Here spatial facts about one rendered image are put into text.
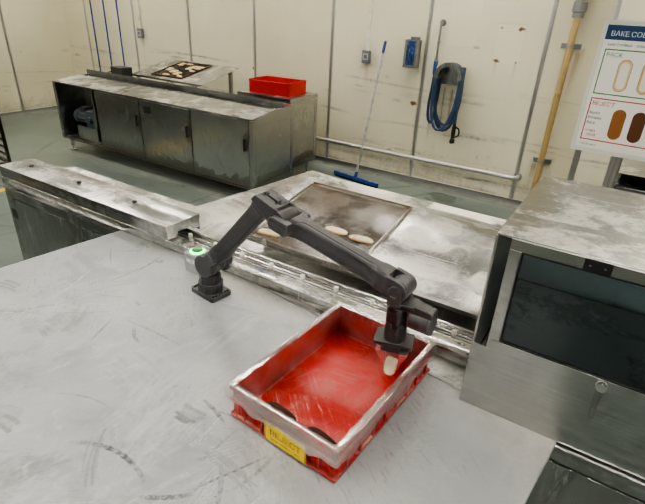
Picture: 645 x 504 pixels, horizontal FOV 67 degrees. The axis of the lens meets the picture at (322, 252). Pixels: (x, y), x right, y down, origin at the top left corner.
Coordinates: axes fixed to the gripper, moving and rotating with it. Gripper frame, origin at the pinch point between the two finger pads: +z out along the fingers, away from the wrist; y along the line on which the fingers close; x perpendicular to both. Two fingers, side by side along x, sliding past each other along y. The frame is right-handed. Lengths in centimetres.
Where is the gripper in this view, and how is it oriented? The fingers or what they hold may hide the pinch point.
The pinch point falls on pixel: (390, 364)
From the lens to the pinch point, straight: 138.2
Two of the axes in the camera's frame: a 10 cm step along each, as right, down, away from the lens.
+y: 9.5, 1.7, -2.6
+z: -0.4, 8.9, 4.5
